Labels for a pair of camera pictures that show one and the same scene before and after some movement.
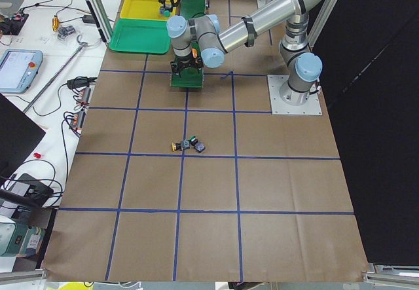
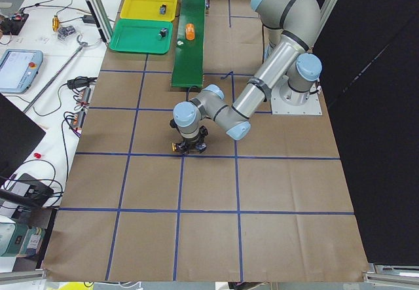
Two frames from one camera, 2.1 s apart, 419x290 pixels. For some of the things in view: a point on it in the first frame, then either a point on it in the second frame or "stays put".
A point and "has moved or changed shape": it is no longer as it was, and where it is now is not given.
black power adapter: x=88 y=19 stays put
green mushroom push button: x=194 y=141 has moved or changed shape
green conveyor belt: x=192 y=2 stays put
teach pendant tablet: x=19 y=69 stays put
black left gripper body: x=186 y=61 to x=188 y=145
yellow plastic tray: x=143 y=6 stays put
